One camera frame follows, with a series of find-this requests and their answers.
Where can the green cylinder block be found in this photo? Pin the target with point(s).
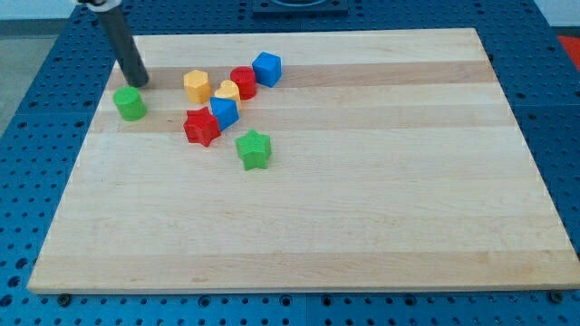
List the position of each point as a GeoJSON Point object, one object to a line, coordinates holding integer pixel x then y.
{"type": "Point", "coordinates": [129, 103]}

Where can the green star block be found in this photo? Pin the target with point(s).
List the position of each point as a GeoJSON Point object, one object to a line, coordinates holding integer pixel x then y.
{"type": "Point", "coordinates": [254, 149]}

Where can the red star block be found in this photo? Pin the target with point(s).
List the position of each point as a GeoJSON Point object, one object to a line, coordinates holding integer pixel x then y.
{"type": "Point", "coordinates": [201, 127]}

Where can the blue triangle block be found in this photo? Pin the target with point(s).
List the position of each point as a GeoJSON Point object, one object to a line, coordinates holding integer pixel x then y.
{"type": "Point", "coordinates": [225, 110]}

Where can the wooden board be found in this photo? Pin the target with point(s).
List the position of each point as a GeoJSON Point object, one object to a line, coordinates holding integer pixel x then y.
{"type": "Point", "coordinates": [397, 165]}

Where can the yellow heart block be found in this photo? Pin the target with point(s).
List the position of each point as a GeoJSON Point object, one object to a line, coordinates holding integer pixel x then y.
{"type": "Point", "coordinates": [230, 91]}

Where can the blue cube block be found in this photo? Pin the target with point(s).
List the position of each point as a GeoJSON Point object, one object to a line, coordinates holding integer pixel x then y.
{"type": "Point", "coordinates": [268, 69]}

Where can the red cylinder block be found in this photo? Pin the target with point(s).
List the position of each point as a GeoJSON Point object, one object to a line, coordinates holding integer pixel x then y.
{"type": "Point", "coordinates": [245, 79]}

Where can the yellow hexagon block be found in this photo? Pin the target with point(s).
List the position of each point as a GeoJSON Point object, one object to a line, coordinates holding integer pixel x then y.
{"type": "Point", "coordinates": [197, 86]}

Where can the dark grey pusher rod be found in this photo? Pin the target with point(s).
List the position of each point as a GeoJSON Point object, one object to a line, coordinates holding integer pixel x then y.
{"type": "Point", "coordinates": [115, 26]}

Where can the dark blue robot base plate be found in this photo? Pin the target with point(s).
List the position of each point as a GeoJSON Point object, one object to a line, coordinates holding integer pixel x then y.
{"type": "Point", "coordinates": [274, 7]}

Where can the white rod mount collar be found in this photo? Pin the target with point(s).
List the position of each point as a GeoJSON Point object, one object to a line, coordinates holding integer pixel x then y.
{"type": "Point", "coordinates": [97, 3]}

